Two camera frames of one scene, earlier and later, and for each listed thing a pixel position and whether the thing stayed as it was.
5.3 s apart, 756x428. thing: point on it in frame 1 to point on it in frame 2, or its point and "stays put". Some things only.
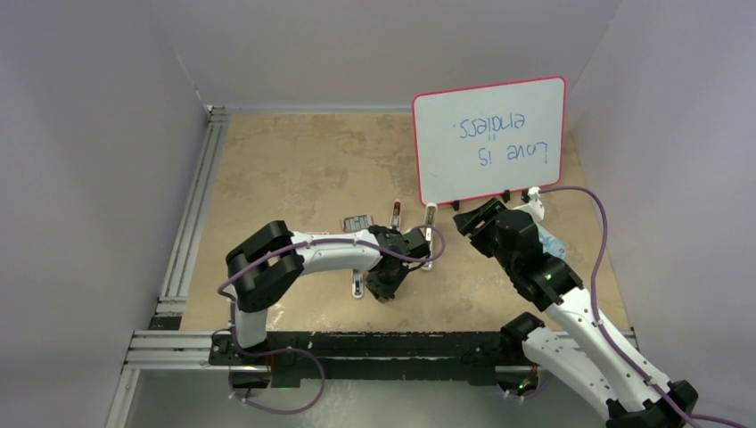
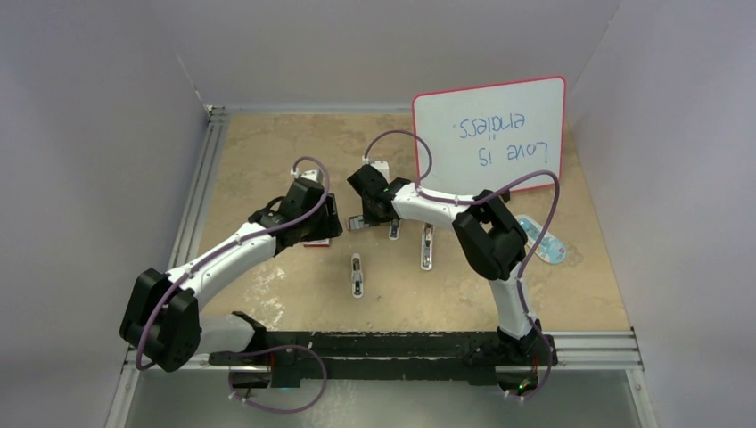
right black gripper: (467, 222) to (372, 218)
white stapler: (431, 214) stays put
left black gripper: (384, 292) to (329, 226)
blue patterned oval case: (551, 245) stays put
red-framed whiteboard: (489, 139) stays put
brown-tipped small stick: (396, 215) stays put
